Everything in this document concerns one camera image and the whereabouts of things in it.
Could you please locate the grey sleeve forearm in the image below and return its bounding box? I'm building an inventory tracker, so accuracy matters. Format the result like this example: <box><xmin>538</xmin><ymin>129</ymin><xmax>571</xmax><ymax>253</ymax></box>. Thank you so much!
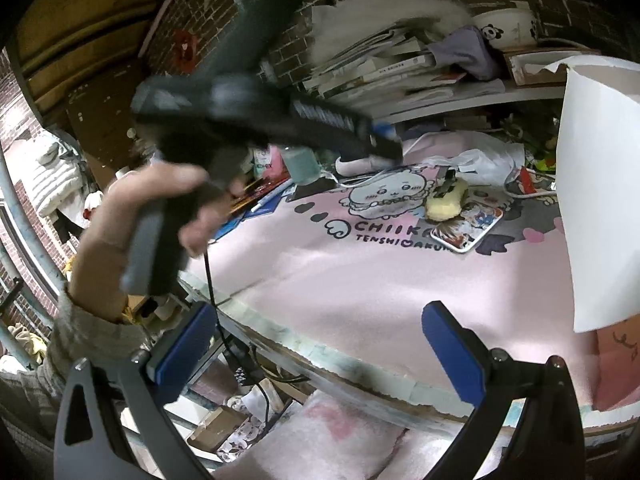
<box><xmin>0</xmin><ymin>286</ymin><xmax>151</xmax><ymax>411</ymax></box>

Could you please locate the person's left hand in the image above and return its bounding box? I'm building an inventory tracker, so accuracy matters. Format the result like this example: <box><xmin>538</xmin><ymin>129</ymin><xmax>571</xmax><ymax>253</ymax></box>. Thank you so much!
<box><xmin>67</xmin><ymin>161</ymin><xmax>246</xmax><ymax>323</ymax></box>

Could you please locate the teal bottle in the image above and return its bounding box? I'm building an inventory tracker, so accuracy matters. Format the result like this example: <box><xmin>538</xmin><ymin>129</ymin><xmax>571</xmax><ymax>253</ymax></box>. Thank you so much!
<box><xmin>281</xmin><ymin>146</ymin><xmax>321</xmax><ymax>185</ymax></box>

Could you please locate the white fluffy fur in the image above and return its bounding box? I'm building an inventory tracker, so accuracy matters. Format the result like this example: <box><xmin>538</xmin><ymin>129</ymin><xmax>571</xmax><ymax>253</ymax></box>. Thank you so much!
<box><xmin>308</xmin><ymin>0</ymin><xmax>472</xmax><ymax>66</ymax></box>

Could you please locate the stack of books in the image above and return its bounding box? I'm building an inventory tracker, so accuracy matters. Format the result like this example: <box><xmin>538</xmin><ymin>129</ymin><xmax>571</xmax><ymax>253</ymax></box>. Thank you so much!
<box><xmin>303</xmin><ymin>27</ymin><xmax>504</xmax><ymax>114</ymax></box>

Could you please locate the pink fluffy cushion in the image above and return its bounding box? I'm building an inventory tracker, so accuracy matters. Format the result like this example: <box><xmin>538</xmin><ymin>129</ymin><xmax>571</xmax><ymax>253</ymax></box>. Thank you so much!
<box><xmin>213</xmin><ymin>391</ymin><xmax>461</xmax><ymax>479</ymax></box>

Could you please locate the pink cartoon desk mat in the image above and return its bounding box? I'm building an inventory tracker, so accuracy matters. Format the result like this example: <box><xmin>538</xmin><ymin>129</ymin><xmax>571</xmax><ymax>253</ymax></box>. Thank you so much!
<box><xmin>186</xmin><ymin>168</ymin><xmax>598</xmax><ymax>416</ymax></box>

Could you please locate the anime print coaster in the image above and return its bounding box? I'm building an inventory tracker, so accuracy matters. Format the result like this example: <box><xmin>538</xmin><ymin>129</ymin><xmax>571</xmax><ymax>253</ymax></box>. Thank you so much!
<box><xmin>431</xmin><ymin>202</ymin><xmax>504</xmax><ymax>254</ymax></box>

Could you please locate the pink white device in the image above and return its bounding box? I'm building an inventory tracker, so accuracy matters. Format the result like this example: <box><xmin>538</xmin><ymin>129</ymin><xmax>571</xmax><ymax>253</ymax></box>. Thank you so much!
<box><xmin>334</xmin><ymin>133</ymin><xmax>459</xmax><ymax>177</ymax></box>

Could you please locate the yellow plush toy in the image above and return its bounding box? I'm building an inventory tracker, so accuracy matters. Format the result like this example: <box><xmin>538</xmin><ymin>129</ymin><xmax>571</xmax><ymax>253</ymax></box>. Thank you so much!
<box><xmin>425</xmin><ymin>179</ymin><xmax>468</xmax><ymax>222</ymax></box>

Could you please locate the purple cloth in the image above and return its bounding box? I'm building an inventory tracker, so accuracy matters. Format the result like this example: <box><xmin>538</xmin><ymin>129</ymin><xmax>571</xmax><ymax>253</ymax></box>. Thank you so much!
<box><xmin>426</xmin><ymin>25</ymin><xmax>498</xmax><ymax>81</ymax></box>

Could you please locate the panda ceramic bowl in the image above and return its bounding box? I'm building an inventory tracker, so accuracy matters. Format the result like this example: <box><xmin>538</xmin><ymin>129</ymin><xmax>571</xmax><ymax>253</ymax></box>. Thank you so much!
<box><xmin>473</xmin><ymin>8</ymin><xmax>538</xmax><ymax>51</ymax></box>

